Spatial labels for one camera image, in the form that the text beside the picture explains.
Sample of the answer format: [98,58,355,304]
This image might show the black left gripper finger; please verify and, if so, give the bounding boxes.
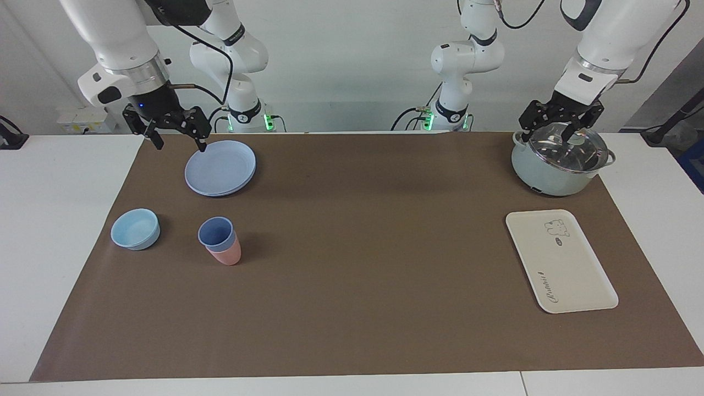
[566,103,604,136]
[519,99,562,144]

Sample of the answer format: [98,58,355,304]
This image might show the blue ribbed cup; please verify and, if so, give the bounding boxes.
[197,216,237,252]

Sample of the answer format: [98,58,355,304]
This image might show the black base cables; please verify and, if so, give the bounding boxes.
[390,82,443,133]

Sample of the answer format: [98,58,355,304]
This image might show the brown table mat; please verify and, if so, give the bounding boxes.
[30,132,704,382]

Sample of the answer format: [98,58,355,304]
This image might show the cream rabbit print tray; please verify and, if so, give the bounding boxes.
[505,209,619,314]

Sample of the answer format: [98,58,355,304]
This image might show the blue box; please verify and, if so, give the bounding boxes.
[676,137,704,194]

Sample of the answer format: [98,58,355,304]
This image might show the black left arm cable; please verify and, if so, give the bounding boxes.
[619,0,691,84]

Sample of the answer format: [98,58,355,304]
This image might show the blue round plate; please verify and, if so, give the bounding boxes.
[184,140,257,197]

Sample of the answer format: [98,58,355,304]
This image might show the light blue bowl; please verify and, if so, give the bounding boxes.
[111,208,161,251]

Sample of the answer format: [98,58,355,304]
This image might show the glass pot lid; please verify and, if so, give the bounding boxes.
[514,122,610,173]

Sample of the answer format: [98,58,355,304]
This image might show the pale green cooking pot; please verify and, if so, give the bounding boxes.
[511,130,617,197]

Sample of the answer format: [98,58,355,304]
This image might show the white wall power strip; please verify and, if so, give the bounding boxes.
[55,107,109,135]

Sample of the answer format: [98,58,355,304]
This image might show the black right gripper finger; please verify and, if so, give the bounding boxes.
[165,108,212,153]
[122,107,164,150]

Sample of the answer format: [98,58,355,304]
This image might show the black clamp device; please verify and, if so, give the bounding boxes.
[0,115,29,150]

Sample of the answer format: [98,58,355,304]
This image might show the pink ribbed cup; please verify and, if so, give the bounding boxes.
[206,241,242,266]

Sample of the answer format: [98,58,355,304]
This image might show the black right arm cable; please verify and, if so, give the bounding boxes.
[165,19,234,106]

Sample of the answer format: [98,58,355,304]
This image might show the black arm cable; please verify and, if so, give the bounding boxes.
[165,19,234,106]
[619,0,691,84]

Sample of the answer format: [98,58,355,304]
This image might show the black stand with cable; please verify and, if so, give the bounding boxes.
[621,90,704,147]

